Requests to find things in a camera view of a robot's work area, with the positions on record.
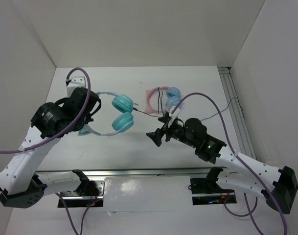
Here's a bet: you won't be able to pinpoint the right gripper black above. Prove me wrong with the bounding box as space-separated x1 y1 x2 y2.
145 116 197 148

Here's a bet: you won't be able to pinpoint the black headphone audio cable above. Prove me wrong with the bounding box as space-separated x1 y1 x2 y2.
133 97 245 122

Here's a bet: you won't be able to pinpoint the teal cat-ear headphones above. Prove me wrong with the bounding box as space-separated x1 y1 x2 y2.
77 91 137 137

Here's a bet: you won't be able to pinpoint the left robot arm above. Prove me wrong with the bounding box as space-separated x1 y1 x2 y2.
0 87 101 209

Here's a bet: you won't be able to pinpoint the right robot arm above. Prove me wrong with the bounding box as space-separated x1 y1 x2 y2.
146 114 298 214

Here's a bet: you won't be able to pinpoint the pink blue cat-ear headphones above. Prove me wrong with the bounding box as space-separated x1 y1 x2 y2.
144 86 181 114

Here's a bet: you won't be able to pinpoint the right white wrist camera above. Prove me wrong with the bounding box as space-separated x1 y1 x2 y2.
166 106 181 127

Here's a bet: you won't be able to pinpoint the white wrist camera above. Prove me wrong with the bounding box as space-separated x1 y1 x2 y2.
66 76 87 97
166 106 181 127

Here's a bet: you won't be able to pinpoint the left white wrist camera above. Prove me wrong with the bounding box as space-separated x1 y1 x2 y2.
66 76 87 97

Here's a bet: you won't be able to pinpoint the aluminium front rail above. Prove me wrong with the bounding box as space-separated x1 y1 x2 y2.
33 167 228 179

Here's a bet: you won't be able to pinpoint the aluminium side rail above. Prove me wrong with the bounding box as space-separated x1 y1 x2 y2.
218 67 257 160

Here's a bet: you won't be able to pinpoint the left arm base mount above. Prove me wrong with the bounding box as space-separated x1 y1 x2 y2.
60 177 105 208

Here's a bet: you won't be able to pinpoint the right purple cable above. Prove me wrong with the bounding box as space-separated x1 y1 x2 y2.
174 92 289 235

